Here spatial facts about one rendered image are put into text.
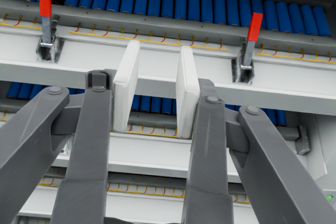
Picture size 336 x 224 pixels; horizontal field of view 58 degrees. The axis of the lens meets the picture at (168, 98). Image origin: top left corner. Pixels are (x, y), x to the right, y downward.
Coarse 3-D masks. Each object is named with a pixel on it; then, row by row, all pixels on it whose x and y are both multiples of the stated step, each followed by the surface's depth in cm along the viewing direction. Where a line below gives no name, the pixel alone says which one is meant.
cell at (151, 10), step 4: (152, 0) 46; (156, 0) 46; (148, 4) 46; (152, 4) 45; (156, 4) 46; (148, 8) 45; (152, 8) 45; (156, 8) 45; (148, 12) 45; (152, 12) 45; (156, 12) 45
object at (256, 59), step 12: (36, 36) 43; (60, 36) 42; (72, 36) 42; (84, 36) 43; (144, 48) 43; (156, 48) 43; (168, 48) 43; (264, 60) 44; (276, 60) 44; (288, 60) 44
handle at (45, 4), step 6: (42, 0) 37; (48, 0) 37; (42, 6) 38; (48, 6) 38; (42, 12) 38; (48, 12) 38; (42, 18) 38; (48, 18) 38; (42, 24) 39; (48, 24) 39; (42, 30) 39; (48, 30) 39; (42, 36) 39; (48, 36) 39; (48, 42) 40
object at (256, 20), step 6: (252, 12) 39; (252, 18) 38; (258, 18) 38; (252, 24) 39; (258, 24) 39; (252, 30) 39; (258, 30) 39; (252, 36) 39; (252, 42) 40; (246, 48) 40; (252, 48) 40; (246, 54) 40; (246, 60) 41
